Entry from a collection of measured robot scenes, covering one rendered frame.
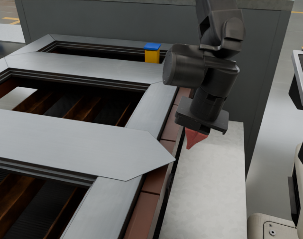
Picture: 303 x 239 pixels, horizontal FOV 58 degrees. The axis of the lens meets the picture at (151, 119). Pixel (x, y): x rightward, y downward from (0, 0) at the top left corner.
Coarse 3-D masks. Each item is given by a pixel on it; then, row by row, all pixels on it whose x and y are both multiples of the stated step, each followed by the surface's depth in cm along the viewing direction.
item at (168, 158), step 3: (165, 150) 65; (165, 153) 64; (168, 153) 64; (165, 156) 63; (168, 156) 63; (171, 156) 63; (162, 159) 62; (165, 159) 62; (168, 159) 62; (171, 159) 62; (174, 159) 62; (162, 162) 61; (165, 162) 61; (168, 162) 61; (171, 162) 61; (162, 165) 60
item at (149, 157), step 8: (152, 136) 69; (144, 144) 67; (152, 144) 67; (160, 144) 67; (144, 152) 64; (152, 152) 64; (160, 152) 64; (136, 160) 62; (144, 160) 62; (152, 160) 62; (160, 160) 62; (136, 168) 60; (144, 168) 60; (152, 168) 60; (128, 176) 58; (136, 176) 58
